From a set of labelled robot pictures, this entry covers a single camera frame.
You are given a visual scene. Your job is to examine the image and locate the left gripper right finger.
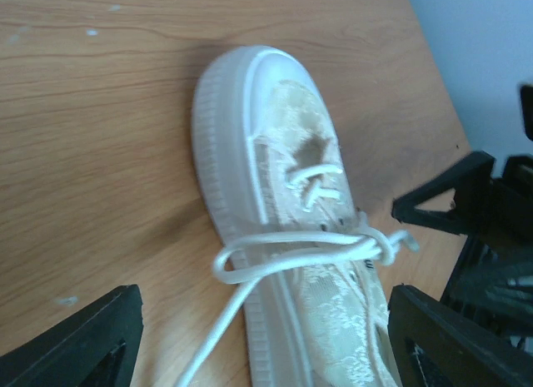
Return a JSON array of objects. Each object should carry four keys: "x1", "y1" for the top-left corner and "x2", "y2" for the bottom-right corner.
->
[{"x1": 388, "y1": 285, "x2": 532, "y2": 386}]

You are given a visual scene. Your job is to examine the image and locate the white shoelace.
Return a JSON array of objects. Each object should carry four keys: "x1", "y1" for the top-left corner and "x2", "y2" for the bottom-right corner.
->
[{"x1": 171, "y1": 163, "x2": 421, "y2": 387}]

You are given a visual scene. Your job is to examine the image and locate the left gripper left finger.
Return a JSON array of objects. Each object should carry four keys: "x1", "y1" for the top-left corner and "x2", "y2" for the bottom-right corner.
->
[{"x1": 1, "y1": 285, "x2": 143, "y2": 386}]

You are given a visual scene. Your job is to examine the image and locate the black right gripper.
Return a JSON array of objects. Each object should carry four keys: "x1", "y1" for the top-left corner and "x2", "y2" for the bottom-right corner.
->
[{"x1": 391, "y1": 151, "x2": 532, "y2": 350}]

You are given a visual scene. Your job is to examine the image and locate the white lace sneaker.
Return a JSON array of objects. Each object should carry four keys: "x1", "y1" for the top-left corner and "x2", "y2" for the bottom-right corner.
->
[{"x1": 192, "y1": 46, "x2": 401, "y2": 386}]

